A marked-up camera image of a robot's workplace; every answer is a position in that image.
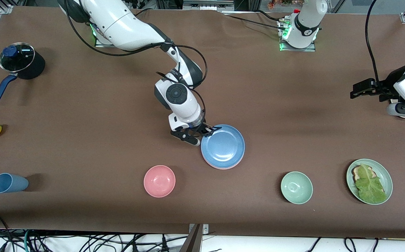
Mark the blue plate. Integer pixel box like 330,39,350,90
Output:
201,124,246,169

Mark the pink plate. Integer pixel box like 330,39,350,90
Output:
204,159,244,170

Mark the small pink bowl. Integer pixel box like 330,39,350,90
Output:
143,165,176,198

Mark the brown table cover cloth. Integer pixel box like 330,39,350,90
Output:
0,5,405,239

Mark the bread slice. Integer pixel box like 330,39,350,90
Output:
351,166,376,182

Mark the green plate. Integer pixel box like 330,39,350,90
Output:
346,159,393,205

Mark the green lettuce leaf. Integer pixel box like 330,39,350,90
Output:
355,163,388,204

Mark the small green bowl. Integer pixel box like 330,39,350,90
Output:
280,171,313,205

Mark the dark triangular strut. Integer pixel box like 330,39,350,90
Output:
179,224,203,252

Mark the orange plant decoration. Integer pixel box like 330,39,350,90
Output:
268,0,304,10

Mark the glass lid with blue knob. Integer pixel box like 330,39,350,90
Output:
0,42,35,72

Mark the blue cup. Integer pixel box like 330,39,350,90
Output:
0,173,29,194

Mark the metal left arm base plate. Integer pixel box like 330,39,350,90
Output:
279,19,317,53

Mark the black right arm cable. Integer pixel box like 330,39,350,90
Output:
64,0,208,126

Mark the black base cable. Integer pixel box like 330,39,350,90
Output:
257,10,284,22
222,13,289,30

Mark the grey metal frame box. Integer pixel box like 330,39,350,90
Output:
183,0,235,11

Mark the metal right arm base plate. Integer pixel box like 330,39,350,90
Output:
95,33,114,48

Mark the black pot with blue handle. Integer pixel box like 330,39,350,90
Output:
0,43,46,104

